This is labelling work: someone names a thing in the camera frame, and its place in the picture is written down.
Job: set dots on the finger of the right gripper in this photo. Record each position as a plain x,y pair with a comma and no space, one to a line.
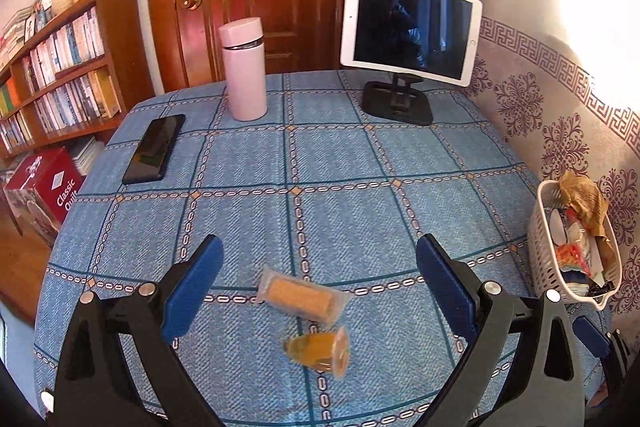
614,356

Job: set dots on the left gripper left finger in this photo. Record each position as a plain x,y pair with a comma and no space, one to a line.
94,387

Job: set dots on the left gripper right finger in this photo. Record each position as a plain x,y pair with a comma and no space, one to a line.
520,366

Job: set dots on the tan crinkled snack bag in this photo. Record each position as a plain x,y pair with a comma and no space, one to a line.
581,194

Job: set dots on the orange jelly cup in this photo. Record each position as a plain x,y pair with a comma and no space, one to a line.
325,352

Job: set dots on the clear brown biscuit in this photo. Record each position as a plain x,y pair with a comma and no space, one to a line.
309,301

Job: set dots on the red-edged clear snack packet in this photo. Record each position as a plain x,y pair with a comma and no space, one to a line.
569,258

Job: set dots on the white green printed pouch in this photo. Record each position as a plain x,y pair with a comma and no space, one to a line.
558,228

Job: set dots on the white plastic basket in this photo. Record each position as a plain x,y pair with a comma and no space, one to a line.
546,273

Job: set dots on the red Classic Quilt box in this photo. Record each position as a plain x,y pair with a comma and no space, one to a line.
43,188

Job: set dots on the blue patterned tablecloth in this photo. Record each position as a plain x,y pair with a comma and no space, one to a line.
314,189

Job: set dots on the black smartphone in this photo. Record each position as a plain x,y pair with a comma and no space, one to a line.
150,160

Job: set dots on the wooden bookshelf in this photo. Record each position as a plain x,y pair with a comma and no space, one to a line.
79,75

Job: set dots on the black tablet stand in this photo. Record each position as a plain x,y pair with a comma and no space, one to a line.
397,101

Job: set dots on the pink thermos bottle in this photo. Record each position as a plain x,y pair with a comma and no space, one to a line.
243,53

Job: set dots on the white tablet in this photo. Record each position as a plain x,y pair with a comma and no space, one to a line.
430,39

